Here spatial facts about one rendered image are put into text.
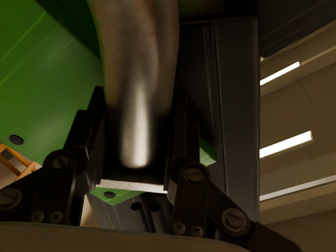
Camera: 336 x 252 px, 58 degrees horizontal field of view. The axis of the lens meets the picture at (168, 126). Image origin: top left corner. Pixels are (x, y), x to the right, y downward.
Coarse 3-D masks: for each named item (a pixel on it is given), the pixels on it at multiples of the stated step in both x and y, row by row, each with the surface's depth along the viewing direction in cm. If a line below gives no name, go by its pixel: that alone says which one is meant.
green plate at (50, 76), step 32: (0, 0) 14; (32, 0) 14; (64, 0) 18; (0, 32) 15; (32, 32) 15; (64, 32) 15; (96, 32) 19; (0, 64) 17; (32, 64) 17; (64, 64) 17; (96, 64) 16; (0, 96) 19; (32, 96) 18; (64, 96) 18; (0, 128) 21; (32, 128) 21; (64, 128) 20; (32, 160) 23; (96, 192) 26; (128, 192) 26
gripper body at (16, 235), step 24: (0, 240) 9; (24, 240) 9; (48, 240) 9; (72, 240) 9; (96, 240) 9; (120, 240) 9; (144, 240) 9; (168, 240) 9; (192, 240) 9; (216, 240) 10
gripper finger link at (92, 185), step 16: (96, 96) 14; (80, 112) 14; (96, 112) 13; (80, 128) 12; (96, 128) 13; (64, 144) 13; (80, 144) 12; (96, 144) 13; (80, 160) 12; (96, 160) 13; (32, 176) 12; (80, 176) 12; (96, 176) 14; (0, 192) 11; (16, 192) 11; (32, 192) 11; (80, 192) 13; (0, 208) 11; (16, 208) 11
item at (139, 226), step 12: (144, 192) 26; (156, 192) 26; (132, 204) 25; (144, 204) 27; (156, 204) 25; (168, 204) 27; (144, 216) 26; (156, 216) 24; (168, 216) 27; (144, 228) 26; (156, 228) 25; (168, 228) 28
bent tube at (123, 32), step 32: (96, 0) 9; (128, 0) 9; (160, 0) 9; (128, 32) 10; (160, 32) 10; (128, 64) 10; (160, 64) 11; (128, 96) 12; (160, 96) 12; (128, 128) 13; (160, 128) 13; (128, 160) 14; (160, 160) 15; (160, 192) 15
